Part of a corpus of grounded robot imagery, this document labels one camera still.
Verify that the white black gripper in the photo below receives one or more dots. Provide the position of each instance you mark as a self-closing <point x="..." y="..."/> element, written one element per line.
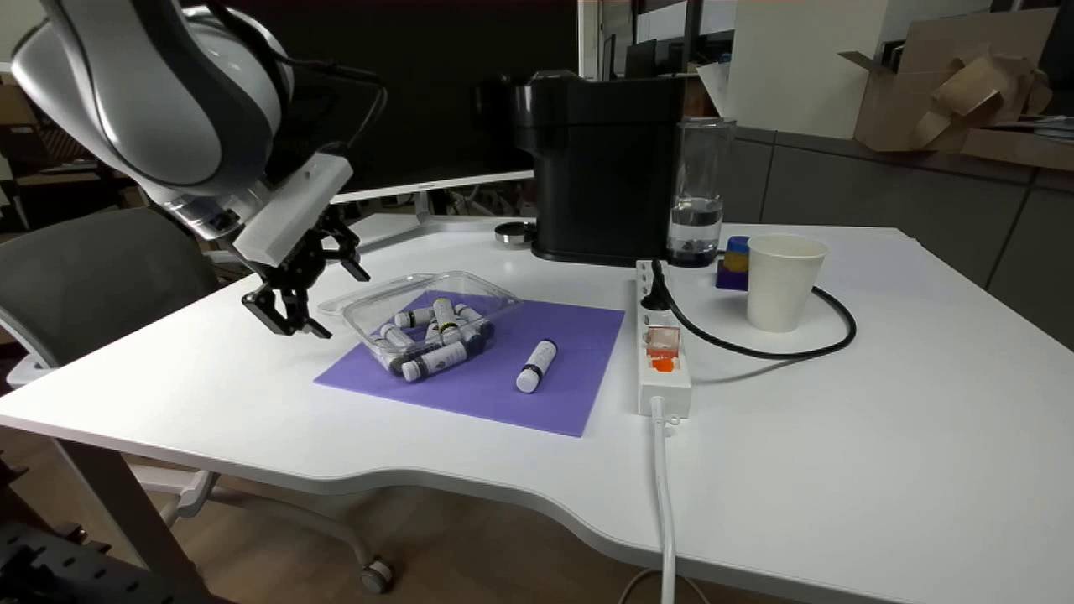
<point x="282" y="239"/>

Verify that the clear plastic box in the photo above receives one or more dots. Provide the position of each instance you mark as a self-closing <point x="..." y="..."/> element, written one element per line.
<point x="406" y="302"/>

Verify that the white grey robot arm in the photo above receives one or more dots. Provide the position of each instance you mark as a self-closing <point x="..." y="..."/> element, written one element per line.
<point x="190" y="102"/>

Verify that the white tube in box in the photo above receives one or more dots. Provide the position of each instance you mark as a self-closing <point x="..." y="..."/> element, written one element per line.
<point x="392" y="341"/>
<point x="434" y="361"/>
<point x="445" y="319"/>

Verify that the cardboard box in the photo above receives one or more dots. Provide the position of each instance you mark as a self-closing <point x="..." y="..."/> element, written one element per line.
<point x="954" y="76"/>

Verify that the grey office chair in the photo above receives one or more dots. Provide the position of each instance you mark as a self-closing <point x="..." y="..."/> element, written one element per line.
<point x="75" y="286"/>

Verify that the large white-framed monitor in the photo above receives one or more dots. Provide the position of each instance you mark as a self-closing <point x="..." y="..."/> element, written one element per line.
<point x="448" y="69"/>

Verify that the white tube on mat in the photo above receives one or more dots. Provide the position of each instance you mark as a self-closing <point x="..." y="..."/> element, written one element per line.
<point x="531" y="375"/>

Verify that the purple paper mat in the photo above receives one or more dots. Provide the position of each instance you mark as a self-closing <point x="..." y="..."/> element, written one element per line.
<point x="483" y="387"/>

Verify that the black coffee machine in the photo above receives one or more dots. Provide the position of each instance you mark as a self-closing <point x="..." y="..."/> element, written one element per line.
<point x="602" y="164"/>

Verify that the white power strip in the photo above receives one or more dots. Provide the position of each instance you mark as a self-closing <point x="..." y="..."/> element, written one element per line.
<point x="663" y="363"/>

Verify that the blue yellow small block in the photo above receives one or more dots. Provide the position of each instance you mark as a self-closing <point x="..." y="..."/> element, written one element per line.
<point x="734" y="266"/>

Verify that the white paper cup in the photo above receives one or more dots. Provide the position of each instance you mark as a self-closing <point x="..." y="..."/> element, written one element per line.
<point x="778" y="280"/>

